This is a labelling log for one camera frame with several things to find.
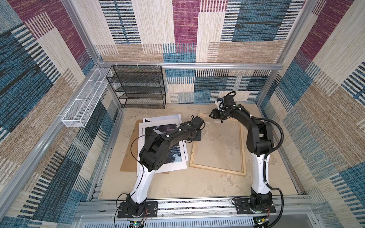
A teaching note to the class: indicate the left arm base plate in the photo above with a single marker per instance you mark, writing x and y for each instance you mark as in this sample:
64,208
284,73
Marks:
131,209

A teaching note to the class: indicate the aluminium front rail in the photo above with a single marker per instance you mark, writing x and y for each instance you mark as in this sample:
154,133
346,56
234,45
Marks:
206,212

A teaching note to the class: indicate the black wire shelf rack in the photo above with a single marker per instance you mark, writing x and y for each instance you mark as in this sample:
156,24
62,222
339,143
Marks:
138,86

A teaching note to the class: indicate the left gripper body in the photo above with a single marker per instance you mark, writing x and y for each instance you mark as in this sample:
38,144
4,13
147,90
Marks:
197,137

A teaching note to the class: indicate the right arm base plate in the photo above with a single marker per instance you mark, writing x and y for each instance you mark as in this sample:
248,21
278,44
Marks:
253,206

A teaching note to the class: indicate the waterfall photo with white border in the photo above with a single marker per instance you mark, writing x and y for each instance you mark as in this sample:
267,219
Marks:
175,159

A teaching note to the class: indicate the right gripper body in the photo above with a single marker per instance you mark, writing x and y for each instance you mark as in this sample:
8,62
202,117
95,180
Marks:
220,114

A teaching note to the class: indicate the white mesh wall basket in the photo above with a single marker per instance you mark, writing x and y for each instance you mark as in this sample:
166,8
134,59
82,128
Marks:
78,115

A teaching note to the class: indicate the brown cardboard backing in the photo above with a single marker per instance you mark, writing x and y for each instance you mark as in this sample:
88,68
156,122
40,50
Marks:
129,164

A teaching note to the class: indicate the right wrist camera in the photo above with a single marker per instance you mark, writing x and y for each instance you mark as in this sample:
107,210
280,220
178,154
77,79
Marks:
220,103

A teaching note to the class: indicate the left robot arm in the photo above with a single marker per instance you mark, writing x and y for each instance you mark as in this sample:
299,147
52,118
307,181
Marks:
153,155

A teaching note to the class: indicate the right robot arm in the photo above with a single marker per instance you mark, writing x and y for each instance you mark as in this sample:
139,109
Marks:
264,137

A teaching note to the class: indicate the clear acrylic sheet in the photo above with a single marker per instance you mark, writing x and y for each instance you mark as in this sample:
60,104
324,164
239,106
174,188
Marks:
219,145

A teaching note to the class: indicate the wooden picture frame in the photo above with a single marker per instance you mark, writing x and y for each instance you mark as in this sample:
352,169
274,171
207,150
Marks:
219,145

